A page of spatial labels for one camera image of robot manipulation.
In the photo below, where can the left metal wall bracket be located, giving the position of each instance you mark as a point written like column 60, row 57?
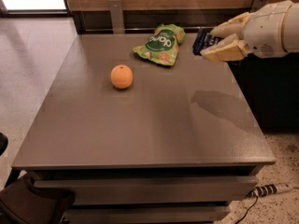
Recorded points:
column 116, row 15

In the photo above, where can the upper grey drawer front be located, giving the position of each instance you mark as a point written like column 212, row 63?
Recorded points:
column 154, row 190

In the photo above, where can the horizontal metal rail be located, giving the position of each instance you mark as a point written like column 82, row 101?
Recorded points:
column 145, row 30

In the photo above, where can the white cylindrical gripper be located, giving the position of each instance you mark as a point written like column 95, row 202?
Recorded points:
column 263, row 32

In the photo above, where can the white power strip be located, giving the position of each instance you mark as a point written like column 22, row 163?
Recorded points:
column 262, row 191

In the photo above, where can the lower grey drawer front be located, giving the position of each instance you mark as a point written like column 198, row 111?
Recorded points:
column 149, row 215

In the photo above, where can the orange fruit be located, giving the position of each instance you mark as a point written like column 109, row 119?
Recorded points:
column 121, row 76

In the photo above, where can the grey drawer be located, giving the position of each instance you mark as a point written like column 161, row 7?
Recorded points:
column 149, row 215
column 154, row 190

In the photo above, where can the metal wall bracket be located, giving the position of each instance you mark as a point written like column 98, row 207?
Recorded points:
column 257, row 4
column 116, row 15

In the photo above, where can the right metal wall bracket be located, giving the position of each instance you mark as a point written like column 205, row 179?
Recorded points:
column 257, row 4

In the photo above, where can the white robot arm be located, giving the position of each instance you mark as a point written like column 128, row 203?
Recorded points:
column 270, row 32

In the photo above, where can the green rice chip bag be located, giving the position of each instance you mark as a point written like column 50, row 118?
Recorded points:
column 162, row 46

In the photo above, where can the dark brown chair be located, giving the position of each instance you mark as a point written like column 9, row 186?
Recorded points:
column 23, row 203

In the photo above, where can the blue rxbar blueberry wrapper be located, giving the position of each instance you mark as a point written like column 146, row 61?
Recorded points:
column 204, row 40

